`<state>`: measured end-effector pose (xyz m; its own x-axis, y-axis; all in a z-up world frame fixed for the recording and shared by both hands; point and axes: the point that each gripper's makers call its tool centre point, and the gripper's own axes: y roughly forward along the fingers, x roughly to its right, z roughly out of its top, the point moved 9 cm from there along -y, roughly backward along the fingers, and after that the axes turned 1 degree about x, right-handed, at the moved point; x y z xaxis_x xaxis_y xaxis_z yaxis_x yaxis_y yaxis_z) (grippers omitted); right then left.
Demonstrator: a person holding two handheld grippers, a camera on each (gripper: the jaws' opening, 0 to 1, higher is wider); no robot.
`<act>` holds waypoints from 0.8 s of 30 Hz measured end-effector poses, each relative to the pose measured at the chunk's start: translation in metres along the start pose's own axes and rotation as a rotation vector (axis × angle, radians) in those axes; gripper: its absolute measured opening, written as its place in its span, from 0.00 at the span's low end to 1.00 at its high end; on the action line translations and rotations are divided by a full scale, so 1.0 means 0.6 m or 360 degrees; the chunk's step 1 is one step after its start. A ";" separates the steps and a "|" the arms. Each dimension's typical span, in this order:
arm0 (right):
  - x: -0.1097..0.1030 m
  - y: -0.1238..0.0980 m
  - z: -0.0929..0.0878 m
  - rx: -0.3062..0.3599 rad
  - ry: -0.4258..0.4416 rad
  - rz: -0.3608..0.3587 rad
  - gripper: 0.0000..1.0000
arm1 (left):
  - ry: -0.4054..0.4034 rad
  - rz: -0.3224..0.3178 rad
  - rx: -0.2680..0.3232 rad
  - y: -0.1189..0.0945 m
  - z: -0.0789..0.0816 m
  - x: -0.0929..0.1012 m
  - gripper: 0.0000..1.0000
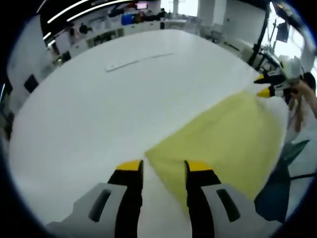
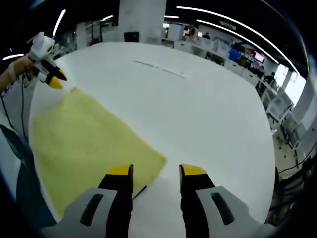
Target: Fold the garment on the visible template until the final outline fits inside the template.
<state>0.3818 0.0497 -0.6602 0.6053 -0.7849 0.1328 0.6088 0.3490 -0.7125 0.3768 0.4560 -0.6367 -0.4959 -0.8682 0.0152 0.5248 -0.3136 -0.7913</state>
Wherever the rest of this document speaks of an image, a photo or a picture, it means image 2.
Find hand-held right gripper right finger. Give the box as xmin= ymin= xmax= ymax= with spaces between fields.
xmin=178 ymin=163 xmax=250 ymax=238

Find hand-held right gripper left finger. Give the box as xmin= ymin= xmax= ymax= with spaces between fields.
xmin=60 ymin=163 xmax=135 ymax=238

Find yellow blue grey garment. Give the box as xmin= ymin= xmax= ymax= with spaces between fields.
xmin=29 ymin=86 xmax=168 ymax=216

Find person's left hand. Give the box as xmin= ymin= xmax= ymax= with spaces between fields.
xmin=16 ymin=57 xmax=38 ymax=78

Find person's blue trousers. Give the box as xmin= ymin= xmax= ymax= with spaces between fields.
xmin=14 ymin=138 xmax=59 ymax=228

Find person in white clothing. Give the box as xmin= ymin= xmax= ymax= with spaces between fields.
xmin=0 ymin=81 xmax=34 ymax=199

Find wide white square pillar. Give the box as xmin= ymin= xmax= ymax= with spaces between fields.
xmin=118 ymin=0 xmax=166 ymax=45

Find white cabinet row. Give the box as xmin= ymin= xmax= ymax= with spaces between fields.
xmin=160 ymin=37 xmax=265 ymax=85

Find blue storage bin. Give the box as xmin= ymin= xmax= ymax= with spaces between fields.
xmin=229 ymin=48 xmax=242 ymax=61

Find ceiling light strip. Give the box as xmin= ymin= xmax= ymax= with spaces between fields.
xmin=176 ymin=6 xmax=302 ymax=75
xmin=197 ymin=19 xmax=280 ymax=65

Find white wrist strap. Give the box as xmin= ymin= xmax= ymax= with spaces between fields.
xmin=7 ymin=61 xmax=19 ymax=81

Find left hand-held gripper cable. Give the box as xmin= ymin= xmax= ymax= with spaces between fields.
xmin=19 ymin=76 xmax=27 ymax=139

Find black wall panel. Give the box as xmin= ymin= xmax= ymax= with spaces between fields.
xmin=123 ymin=31 xmax=139 ymax=43

